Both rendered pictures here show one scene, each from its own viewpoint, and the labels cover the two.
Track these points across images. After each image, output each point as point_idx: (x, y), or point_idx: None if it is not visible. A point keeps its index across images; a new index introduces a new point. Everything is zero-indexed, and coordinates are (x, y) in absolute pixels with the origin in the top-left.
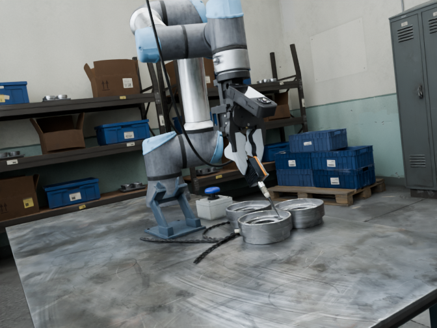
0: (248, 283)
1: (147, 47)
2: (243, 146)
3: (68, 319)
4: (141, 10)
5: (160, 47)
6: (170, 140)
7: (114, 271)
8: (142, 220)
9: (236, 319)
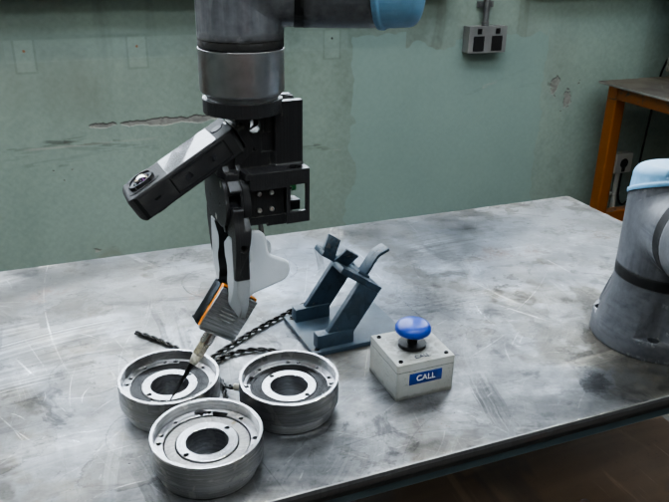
0: (18, 361)
1: None
2: (216, 250)
3: (88, 270)
4: None
5: None
6: (655, 189)
7: (192, 285)
8: (471, 302)
9: None
